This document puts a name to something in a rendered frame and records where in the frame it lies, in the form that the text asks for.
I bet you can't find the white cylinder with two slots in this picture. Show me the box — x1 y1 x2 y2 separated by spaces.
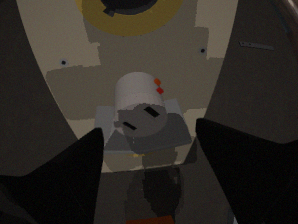
113 72 168 137

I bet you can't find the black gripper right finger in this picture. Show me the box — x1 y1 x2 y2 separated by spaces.
196 117 298 224

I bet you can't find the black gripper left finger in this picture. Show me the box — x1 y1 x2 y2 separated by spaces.
0 128 104 224

